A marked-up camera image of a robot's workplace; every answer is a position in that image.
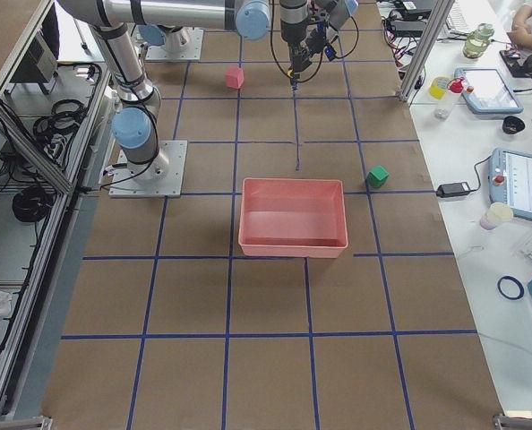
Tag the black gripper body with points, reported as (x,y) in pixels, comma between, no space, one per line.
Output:
(291,30)
(315,40)

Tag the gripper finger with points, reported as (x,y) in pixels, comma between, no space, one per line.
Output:
(295,57)
(303,61)

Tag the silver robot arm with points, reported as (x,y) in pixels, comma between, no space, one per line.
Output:
(308,27)
(250,19)

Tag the pink foam cube centre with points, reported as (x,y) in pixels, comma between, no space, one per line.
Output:
(234,77)

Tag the yellow tape roll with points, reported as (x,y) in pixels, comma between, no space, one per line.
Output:
(439,87)

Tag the green foam cube far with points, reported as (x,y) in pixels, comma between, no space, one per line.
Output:
(377,176)

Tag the clear squeeze bottle red cap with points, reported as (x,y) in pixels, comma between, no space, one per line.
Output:
(450,98)

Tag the pink plastic bin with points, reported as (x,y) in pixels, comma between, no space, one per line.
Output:
(293,218)

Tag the teach pendant far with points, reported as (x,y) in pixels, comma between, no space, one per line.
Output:
(491,94)

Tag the teach pendant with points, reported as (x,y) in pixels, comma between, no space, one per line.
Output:
(510,180)
(491,94)

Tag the black power adapter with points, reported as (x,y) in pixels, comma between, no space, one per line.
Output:
(449,190)

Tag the teach pendant near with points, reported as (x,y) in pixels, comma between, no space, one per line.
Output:
(510,180)

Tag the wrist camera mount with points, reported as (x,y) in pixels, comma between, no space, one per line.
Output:
(330,52)

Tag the aluminium frame post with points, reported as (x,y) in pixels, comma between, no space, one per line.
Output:
(436,21)

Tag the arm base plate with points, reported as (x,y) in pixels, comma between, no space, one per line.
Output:
(180,46)
(163,178)

